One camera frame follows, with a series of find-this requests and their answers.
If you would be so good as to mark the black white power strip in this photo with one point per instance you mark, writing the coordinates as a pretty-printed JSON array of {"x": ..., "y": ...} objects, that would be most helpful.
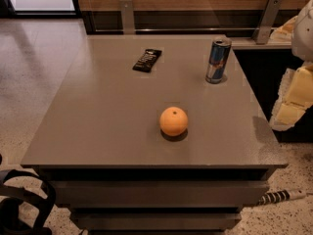
[{"x": 281, "y": 196}]

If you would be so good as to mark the grey drawer cabinet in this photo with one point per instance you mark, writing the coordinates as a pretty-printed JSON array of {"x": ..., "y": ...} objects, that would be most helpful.
[{"x": 101, "y": 147}]

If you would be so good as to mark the metal wall bracket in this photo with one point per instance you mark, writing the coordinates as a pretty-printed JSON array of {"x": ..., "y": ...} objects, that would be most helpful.
[
  {"x": 262, "y": 32},
  {"x": 127, "y": 16}
]

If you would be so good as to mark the orange fruit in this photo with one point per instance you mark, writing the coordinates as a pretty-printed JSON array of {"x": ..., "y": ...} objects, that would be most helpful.
[{"x": 173, "y": 121}]

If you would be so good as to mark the right metal wall bracket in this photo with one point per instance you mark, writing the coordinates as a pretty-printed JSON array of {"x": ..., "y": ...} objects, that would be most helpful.
[{"x": 262, "y": 32}]

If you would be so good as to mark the black chair base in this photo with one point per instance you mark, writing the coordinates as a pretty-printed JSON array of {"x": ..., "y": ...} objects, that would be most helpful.
[{"x": 10, "y": 224}]

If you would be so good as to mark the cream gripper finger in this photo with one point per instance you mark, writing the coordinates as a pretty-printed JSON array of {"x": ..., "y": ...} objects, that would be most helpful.
[
  {"x": 295, "y": 96},
  {"x": 284, "y": 32}
]

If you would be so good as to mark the blue silver redbull can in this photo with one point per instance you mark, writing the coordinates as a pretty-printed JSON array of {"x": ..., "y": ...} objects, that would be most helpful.
[{"x": 218, "y": 58}]

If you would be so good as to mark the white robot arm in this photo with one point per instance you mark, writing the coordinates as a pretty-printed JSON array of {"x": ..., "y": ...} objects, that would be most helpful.
[{"x": 302, "y": 35}]

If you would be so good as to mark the left metal wall bracket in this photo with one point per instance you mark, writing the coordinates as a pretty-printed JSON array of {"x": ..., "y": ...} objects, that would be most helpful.
[{"x": 127, "y": 16}]

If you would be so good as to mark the black snack bar wrapper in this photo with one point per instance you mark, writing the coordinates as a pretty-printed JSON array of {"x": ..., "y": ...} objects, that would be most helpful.
[{"x": 147, "y": 60}]

